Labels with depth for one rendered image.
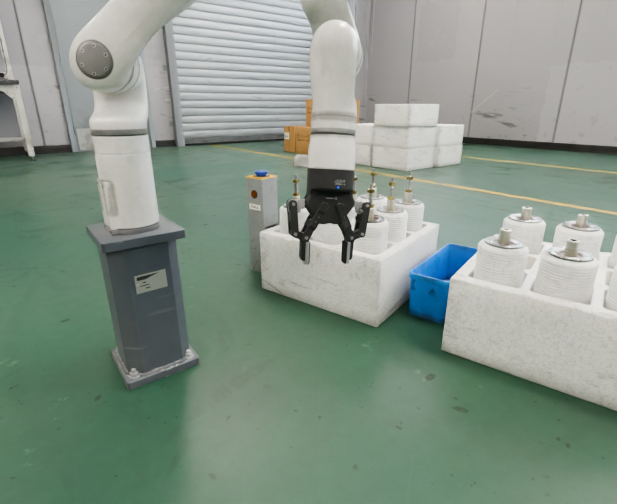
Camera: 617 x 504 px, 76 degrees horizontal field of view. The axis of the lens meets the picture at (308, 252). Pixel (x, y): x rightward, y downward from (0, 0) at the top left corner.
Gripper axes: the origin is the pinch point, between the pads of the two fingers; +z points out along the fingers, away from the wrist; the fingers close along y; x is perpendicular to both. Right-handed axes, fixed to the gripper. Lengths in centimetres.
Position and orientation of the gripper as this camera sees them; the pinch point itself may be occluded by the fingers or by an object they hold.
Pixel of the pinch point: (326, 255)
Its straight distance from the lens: 66.1
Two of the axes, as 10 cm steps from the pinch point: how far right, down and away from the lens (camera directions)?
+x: -2.7, -2.1, 9.4
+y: 9.6, -0.1, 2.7
